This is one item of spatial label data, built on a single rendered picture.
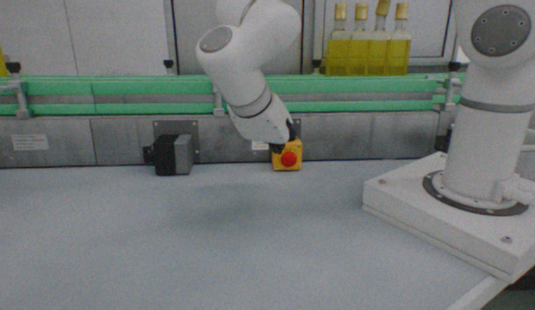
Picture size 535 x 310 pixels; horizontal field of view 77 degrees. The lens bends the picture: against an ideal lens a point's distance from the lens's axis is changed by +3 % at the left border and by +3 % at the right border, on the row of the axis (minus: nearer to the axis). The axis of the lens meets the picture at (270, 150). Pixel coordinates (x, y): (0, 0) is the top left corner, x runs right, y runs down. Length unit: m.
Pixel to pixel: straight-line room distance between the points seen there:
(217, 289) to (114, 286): 0.14
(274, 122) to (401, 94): 0.47
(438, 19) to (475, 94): 0.71
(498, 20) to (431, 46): 0.78
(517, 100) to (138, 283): 0.58
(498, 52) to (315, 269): 0.36
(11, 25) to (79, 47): 0.69
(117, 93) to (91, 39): 3.55
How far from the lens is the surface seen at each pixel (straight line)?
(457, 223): 0.58
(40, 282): 0.57
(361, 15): 1.03
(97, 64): 4.45
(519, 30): 0.50
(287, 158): 0.79
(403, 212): 0.61
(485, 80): 0.60
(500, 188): 0.63
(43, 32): 4.67
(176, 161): 0.82
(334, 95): 0.89
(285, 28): 0.49
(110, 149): 0.94
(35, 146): 1.01
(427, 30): 1.26
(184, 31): 1.17
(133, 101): 0.91
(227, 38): 0.48
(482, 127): 0.60
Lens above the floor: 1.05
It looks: 18 degrees down
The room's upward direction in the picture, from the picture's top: straight up
